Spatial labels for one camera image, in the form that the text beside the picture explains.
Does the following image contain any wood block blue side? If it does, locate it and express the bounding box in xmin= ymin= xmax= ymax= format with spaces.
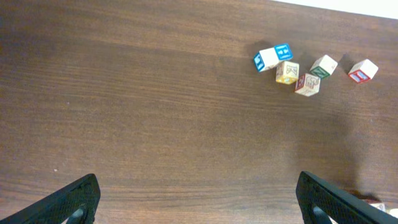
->
xmin=254 ymin=48 xmax=279 ymax=72

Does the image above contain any wood block red E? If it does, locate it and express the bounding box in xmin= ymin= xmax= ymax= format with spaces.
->
xmin=295 ymin=73 xmax=321 ymax=97

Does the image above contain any blue number 5 block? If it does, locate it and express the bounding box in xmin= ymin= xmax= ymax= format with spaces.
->
xmin=388 ymin=208 xmax=398 ymax=218

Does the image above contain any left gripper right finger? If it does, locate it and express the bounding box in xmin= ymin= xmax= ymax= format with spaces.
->
xmin=295 ymin=171 xmax=397 ymax=224

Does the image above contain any red number wood block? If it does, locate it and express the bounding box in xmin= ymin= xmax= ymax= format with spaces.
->
xmin=364 ymin=200 xmax=386 ymax=212

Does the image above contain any green letter N block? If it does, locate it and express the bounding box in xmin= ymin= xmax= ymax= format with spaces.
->
xmin=310 ymin=55 xmax=338 ymax=79

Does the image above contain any far red wood block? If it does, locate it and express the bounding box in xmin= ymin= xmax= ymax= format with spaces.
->
xmin=348 ymin=59 xmax=379 ymax=83

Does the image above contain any blue top wood block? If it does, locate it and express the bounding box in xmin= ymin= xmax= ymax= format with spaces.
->
xmin=274 ymin=43 xmax=294 ymax=61

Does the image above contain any yellow letter K block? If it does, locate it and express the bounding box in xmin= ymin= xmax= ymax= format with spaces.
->
xmin=275 ymin=61 xmax=300 ymax=85

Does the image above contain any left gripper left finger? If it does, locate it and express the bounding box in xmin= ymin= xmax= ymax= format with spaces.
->
xmin=1 ymin=174 xmax=101 ymax=224

